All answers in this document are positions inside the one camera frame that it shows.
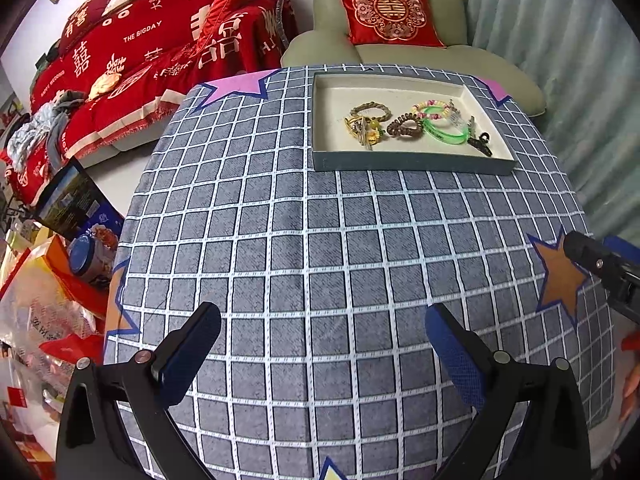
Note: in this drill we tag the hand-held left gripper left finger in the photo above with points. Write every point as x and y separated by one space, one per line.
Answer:
186 365

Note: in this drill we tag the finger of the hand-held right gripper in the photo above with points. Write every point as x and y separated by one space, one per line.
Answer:
590 255
622 250

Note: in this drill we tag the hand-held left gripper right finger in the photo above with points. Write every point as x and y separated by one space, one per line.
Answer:
456 362

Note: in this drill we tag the black hair clip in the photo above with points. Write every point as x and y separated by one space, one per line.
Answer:
481 144

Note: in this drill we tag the grey tray with cream lining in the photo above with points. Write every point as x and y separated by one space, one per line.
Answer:
400 162

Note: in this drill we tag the person's right hand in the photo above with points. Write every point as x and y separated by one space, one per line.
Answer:
631 390

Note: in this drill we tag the red cloth piece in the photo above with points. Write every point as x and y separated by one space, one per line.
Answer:
632 344

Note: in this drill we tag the blue lidded jar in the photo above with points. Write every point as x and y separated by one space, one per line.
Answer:
95 250

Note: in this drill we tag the pile of plastic bags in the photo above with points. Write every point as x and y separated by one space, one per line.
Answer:
35 340

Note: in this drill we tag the grey checked tablecloth with stars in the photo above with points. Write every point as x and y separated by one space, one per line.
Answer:
325 270

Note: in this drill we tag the silver hair clip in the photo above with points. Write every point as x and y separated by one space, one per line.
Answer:
472 124

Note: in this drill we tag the green plastic bangle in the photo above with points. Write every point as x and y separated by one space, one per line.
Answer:
445 138

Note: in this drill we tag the dark printed box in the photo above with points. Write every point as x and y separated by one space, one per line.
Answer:
70 200

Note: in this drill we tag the pale striped curtain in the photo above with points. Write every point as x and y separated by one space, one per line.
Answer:
560 50

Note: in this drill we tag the beige sofa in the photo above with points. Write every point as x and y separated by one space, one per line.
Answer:
135 147

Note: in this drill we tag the grey crumpled clothes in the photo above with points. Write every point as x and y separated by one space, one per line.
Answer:
42 127

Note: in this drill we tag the pale green armchair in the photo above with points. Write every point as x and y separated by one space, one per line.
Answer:
380 57

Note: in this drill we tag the golden plush toy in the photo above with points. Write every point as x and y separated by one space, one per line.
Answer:
106 84

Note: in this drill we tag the red printed blanket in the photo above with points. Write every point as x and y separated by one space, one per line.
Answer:
130 60

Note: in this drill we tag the red embroidered cushion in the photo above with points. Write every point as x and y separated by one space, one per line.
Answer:
390 10

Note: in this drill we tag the red satin pillow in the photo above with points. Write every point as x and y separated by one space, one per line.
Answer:
222 15

